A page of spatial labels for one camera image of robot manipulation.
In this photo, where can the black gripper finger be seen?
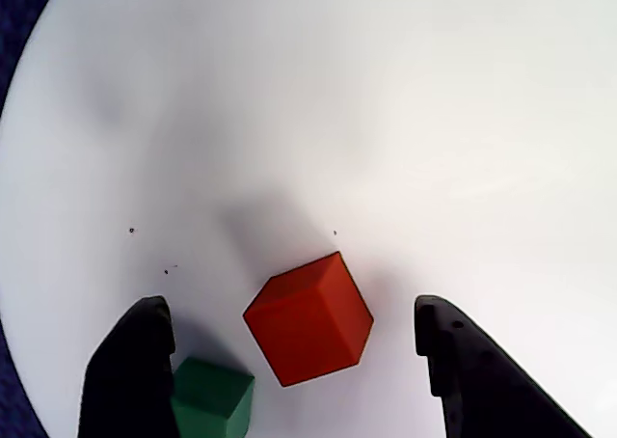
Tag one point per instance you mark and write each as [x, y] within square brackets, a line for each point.
[482, 390]
[130, 370]

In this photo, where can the red cube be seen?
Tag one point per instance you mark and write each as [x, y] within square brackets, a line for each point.
[308, 322]

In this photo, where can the white round plate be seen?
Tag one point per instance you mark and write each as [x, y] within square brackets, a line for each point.
[385, 119]

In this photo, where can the green cube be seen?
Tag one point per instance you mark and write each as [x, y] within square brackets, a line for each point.
[212, 399]

